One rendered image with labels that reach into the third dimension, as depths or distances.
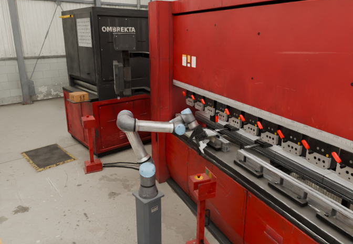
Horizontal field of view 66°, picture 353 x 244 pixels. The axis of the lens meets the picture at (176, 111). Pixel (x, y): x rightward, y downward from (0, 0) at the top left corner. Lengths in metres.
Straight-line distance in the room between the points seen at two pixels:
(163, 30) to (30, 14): 6.01
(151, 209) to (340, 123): 1.38
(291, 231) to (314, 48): 1.16
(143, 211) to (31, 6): 7.46
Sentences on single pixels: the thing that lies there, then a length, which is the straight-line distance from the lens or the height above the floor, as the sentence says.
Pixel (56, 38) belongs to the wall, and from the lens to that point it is 8.97.
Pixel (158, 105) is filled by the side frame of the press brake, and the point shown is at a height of 1.09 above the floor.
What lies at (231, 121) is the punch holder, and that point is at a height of 1.21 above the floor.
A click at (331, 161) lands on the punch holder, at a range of 1.86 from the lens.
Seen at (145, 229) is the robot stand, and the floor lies 0.53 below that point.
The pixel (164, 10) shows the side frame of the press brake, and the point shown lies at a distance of 3.28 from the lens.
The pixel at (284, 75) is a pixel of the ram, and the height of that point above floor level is 1.69.
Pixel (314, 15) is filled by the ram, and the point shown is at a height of 2.05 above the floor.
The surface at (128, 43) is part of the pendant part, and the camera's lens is 3.29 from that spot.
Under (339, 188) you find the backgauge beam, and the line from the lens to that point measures 2.19.
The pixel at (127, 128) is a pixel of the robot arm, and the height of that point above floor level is 1.32.
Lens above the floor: 1.95
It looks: 16 degrees down
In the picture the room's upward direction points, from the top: straight up
